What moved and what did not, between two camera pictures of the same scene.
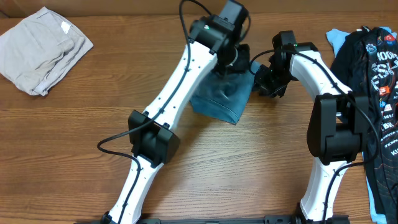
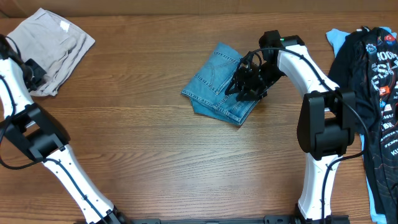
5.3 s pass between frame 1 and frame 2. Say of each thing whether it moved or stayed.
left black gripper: moved
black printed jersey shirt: stayed
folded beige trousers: stayed
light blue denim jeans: stayed
